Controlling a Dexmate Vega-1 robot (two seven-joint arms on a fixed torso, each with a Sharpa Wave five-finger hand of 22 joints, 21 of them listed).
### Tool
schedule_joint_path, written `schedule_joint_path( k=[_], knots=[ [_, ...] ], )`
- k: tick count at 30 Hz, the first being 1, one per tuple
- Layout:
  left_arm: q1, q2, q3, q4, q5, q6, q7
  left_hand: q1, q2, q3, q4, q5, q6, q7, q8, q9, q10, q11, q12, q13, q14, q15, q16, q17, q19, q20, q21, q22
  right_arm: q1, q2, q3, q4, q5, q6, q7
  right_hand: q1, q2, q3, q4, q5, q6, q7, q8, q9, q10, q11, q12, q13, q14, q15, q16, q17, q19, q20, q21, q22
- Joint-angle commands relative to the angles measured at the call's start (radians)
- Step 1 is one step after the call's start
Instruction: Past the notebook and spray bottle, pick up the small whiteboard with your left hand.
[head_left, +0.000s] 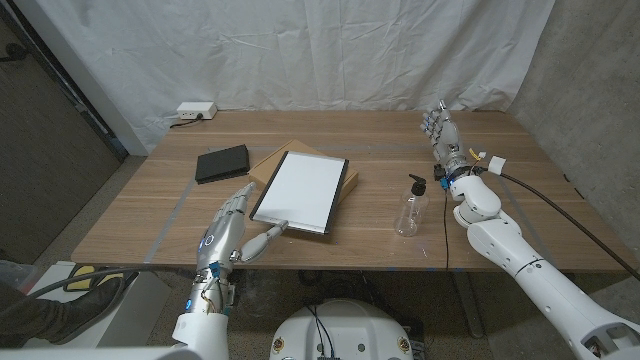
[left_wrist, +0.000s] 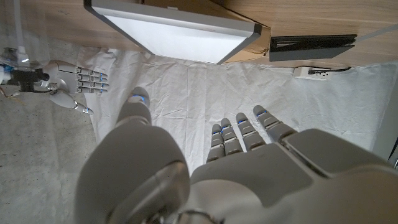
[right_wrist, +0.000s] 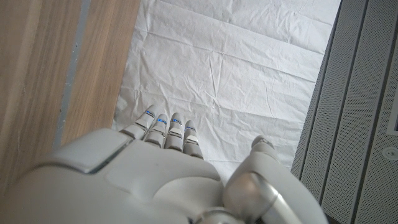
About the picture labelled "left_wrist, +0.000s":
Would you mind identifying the white backdrop cloth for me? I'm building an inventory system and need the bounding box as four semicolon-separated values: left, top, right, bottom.
76;46;398;175

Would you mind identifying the black power strip cord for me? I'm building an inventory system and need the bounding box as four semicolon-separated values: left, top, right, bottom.
307;67;352;75

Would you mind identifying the black flat box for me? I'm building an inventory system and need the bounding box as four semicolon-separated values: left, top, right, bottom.
269;34;358;62

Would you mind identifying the white power strip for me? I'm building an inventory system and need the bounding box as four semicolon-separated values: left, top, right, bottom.
293;66;332;82

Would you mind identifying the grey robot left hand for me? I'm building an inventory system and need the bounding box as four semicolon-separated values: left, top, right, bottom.
74;86;398;224

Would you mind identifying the small black-framed whiteboard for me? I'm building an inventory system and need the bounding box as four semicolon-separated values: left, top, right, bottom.
83;0;262;65

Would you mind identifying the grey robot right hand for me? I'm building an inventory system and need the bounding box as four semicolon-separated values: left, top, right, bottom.
40;60;109;115

